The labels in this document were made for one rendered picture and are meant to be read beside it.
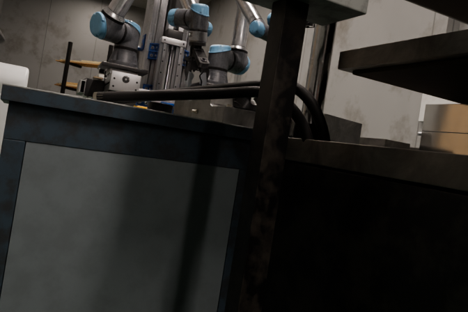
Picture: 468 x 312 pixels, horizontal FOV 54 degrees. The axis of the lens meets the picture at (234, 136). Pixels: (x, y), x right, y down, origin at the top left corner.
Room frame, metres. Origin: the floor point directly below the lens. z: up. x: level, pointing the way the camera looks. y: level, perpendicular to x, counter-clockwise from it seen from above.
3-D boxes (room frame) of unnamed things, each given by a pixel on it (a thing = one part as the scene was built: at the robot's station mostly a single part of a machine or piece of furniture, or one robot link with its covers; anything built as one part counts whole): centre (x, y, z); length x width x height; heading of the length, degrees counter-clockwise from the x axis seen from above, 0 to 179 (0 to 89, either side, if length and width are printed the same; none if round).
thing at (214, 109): (1.73, 0.04, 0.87); 0.50 x 0.26 x 0.14; 26
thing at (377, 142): (2.10, -0.67, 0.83); 0.20 x 0.15 x 0.07; 26
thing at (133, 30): (2.29, 0.61, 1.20); 0.13 x 0.12 x 0.14; 146
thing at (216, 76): (2.48, 0.15, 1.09); 0.15 x 0.15 x 0.10
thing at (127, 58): (2.30, 0.61, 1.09); 0.15 x 0.15 x 0.10
